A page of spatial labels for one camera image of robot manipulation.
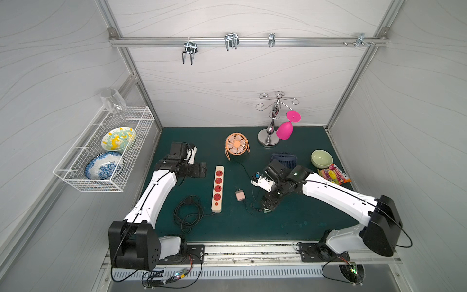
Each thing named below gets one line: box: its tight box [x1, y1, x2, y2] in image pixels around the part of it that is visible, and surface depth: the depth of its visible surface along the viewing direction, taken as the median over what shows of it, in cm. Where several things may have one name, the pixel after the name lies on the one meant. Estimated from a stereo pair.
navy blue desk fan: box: [269, 152, 298, 170], surface depth 98 cm
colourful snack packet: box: [317, 163, 352, 185], surface depth 95 cm
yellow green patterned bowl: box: [100, 126, 137, 152], surface depth 71 cm
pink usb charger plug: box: [234, 187, 246, 202], surface depth 90 cm
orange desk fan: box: [224, 132, 251, 161], surface depth 103 cm
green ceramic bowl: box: [310, 149, 334, 169], surface depth 102 cm
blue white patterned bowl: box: [84, 151, 123, 180], surface depth 63 cm
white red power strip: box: [211, 165, 225, 213], surface depth 92 cm
